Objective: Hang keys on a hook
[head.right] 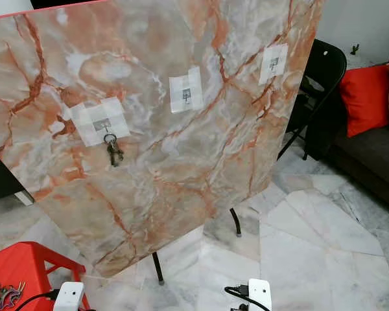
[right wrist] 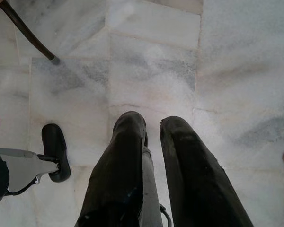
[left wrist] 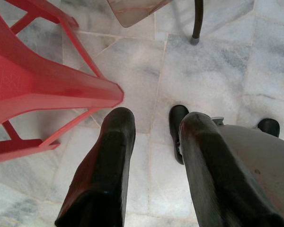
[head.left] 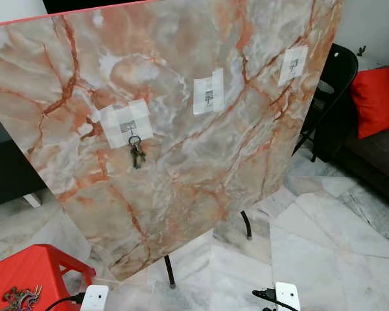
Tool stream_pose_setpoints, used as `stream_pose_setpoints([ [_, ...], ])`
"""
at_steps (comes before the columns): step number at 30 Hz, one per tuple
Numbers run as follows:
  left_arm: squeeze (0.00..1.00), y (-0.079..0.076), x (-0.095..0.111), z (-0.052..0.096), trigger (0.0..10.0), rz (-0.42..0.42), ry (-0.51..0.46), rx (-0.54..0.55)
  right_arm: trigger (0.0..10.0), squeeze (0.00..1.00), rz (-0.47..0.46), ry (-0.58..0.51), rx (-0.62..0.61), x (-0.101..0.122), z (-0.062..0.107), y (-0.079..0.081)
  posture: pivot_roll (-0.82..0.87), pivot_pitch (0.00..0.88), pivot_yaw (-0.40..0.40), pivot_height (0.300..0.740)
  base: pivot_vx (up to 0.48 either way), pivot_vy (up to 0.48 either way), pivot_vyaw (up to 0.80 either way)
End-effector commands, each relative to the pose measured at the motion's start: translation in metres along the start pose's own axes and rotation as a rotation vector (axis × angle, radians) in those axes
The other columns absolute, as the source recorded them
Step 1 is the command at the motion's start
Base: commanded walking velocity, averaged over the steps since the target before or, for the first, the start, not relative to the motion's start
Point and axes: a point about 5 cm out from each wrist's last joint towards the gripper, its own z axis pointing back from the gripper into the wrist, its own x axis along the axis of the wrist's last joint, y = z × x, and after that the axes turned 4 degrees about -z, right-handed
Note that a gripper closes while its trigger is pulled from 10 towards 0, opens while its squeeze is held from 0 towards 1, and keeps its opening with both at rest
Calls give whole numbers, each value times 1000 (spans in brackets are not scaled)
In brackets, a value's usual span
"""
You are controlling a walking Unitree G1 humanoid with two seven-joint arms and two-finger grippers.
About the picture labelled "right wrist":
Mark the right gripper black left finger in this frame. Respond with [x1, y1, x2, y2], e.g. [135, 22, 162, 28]
[74, 111, 149, 227]

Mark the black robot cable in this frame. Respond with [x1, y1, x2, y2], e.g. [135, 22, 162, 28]
[160, 205, 174, 227]

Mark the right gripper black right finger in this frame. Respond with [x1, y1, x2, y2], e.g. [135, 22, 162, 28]
[160, 115, 255, 227]

